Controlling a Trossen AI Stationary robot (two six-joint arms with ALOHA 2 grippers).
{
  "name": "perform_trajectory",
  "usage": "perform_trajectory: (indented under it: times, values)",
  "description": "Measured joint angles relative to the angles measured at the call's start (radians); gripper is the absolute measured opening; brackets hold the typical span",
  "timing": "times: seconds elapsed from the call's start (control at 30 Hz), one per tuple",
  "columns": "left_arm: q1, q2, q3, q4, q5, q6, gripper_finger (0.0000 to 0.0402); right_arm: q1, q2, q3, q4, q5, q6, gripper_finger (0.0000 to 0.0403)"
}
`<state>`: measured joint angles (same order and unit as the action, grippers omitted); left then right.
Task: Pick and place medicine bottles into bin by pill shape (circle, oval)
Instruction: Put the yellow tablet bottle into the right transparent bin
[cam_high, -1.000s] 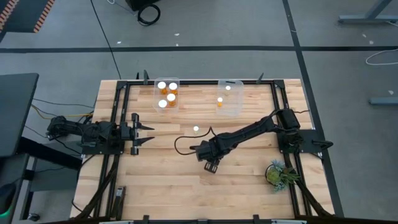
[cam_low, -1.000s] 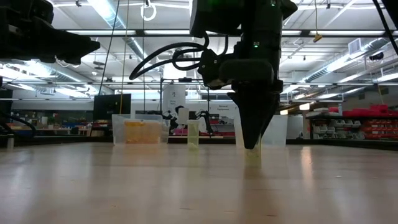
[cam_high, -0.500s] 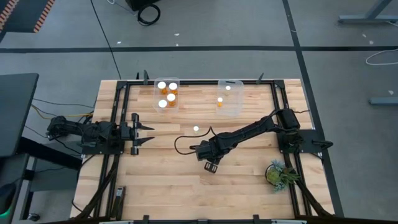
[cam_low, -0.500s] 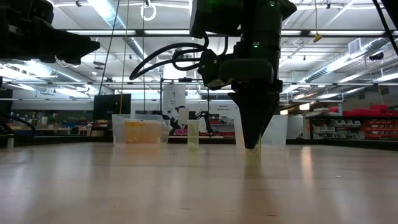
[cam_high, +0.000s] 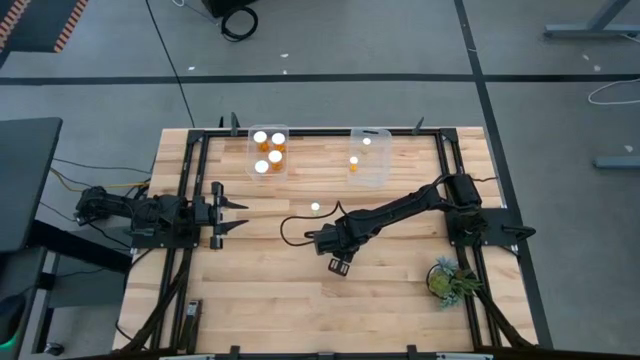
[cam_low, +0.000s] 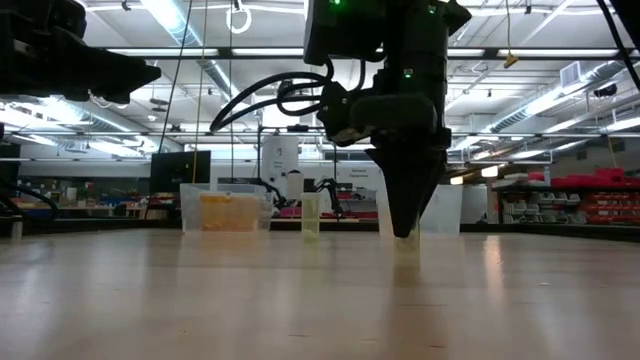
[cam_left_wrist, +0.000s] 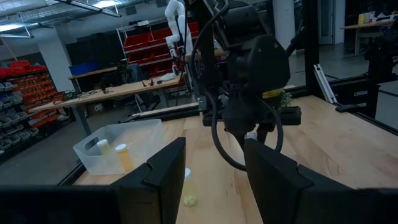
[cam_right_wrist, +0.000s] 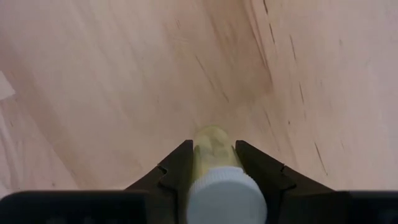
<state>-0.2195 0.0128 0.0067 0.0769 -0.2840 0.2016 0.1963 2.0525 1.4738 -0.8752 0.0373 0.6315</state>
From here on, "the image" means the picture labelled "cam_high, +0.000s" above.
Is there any white floor cable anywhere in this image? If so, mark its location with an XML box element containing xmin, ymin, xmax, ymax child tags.
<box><xmin>587</xmin><ymin>77</ymin><xmax>640</xmax><ymax>106</ymax></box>

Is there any black desk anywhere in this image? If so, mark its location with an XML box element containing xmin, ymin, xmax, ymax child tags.
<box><xmin>0</xmin><ymin>117</ymin><xmax>64</xmax><ymax>254</ymax></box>

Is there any black rectangular device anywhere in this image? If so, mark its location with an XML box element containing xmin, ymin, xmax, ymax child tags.
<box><xmin>179</xmin><ymin>298</ymin><xmax>204</xmax><ymax>354</ymax></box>

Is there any grey table foot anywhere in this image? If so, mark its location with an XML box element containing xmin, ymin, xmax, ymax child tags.
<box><xmin>593</xmin><ymin>155</ymin><xmax>640</xmax><ymax>170</ymax></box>

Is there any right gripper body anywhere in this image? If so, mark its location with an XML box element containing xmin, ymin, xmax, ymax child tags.
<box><xmin>313</xmin><ymin>222</ymin><xmax>354</xmax><ymax>278</ymax></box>

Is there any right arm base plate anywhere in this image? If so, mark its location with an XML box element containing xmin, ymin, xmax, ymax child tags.
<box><xmin>446</xmin><ymin>207</ymin><xmax>521</xmax><ymax>247</ymax></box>

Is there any clear plastic bin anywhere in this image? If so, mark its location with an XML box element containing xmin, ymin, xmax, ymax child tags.
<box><xmin>347</xmin><ymin>126</ymin><xmax>394</xmax><ymax>189</ymax></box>
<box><xmin>246</xmin><ymin>123</ymin><xmax>290</xmax><ymax>184</ymax></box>

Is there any coiled black cable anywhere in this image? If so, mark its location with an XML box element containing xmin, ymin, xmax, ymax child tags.
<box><xmin>220</xmin><ymin>5</ymin><xmax>260</xmax><ymax>43</ymax></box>

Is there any thin black hanging cable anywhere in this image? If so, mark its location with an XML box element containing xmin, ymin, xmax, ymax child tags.
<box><xmin>143</xmin><ymin>0</ymin><xmax>197</xmax><ymax>129</ymax></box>

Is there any black mat orange striped edge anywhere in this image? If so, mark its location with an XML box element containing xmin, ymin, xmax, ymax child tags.
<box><xmin>0</xmin><ymin>0</ymin><xmax>90</xmax><ymax>54</ymax></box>

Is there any artificial succulent plant pot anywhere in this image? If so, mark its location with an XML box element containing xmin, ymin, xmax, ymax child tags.
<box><xmin>425</xmin><ymin>255</ymin><xmax>485</xmax><ymax>312</ymax></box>

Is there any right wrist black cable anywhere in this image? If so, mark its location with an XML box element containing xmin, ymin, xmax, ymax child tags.
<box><xmin>278</xmin><ymin>200</ymin><xmax>346</xmax><ymax>248</ymax></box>

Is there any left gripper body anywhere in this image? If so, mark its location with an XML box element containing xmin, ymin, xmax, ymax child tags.
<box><xmin>193</xmin><ymin>181</ymin><xmax>224</xmax><ymax>250</ymax></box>

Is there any black box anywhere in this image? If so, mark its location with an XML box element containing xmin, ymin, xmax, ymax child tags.
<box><xmin>202</xmin><ymin>0</ymin><xmax>261</xmax><ymax>19</ymax></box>

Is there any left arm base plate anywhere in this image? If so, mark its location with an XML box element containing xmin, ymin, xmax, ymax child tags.
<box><xmin>130</xmin><ymin>209</ymin><xmax>204</xmax><ymax>250</ymax></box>

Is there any grey table leg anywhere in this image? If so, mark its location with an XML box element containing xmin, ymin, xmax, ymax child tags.
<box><xmin>543</xmin><ymin>0</ymin><xmax>640</xmax><ymax>40</ymax></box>

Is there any yellow floor cable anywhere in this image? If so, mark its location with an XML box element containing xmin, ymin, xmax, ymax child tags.
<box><xmin>48</xmin><ymin>166</ymin><xmax>151</xmax><ymax>194</ymax></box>

